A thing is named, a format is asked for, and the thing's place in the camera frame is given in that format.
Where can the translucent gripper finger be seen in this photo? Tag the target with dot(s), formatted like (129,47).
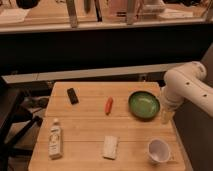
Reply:
(166,115)

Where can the white plastic bottle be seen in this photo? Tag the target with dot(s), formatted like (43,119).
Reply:
(55,140)

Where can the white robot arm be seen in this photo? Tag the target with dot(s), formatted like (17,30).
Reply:
(185,82)

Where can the green ceramic bowl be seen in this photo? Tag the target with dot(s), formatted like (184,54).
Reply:
(144,105)

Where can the white plastic cup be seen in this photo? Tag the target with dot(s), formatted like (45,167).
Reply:
(158,151)

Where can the orange carrot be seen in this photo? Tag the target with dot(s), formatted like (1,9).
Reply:
(108,105)

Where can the white sponge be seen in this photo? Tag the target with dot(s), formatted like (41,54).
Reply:
(110,147)

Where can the black rectangular block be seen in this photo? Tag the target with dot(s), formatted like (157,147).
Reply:
(72,96)

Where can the black chair frame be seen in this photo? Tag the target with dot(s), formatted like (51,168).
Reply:
(11,112)

